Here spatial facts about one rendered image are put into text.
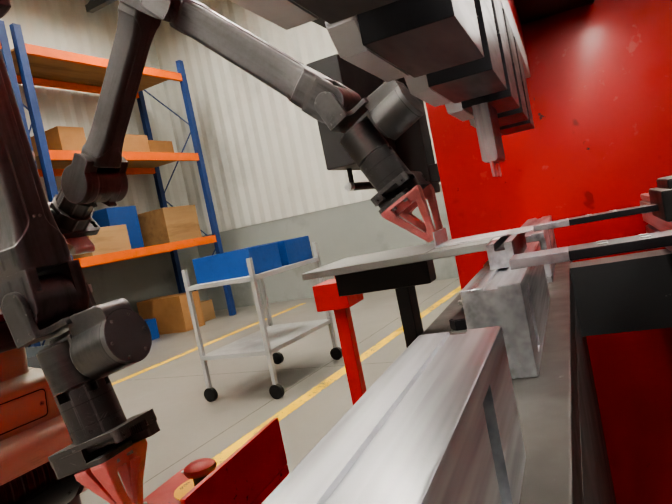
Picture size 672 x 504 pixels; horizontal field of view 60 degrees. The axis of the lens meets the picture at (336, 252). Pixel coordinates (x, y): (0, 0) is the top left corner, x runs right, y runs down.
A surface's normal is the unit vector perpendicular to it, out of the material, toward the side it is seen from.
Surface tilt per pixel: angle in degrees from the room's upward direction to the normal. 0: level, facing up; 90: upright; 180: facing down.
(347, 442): 0
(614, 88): 90
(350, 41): 135
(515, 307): 90
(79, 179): 89
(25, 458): 98
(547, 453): 0
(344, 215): 90
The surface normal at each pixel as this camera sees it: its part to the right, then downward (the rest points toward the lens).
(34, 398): 0.89, -0.01
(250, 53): -0.45, 0.07
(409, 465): -0.20, -0.98
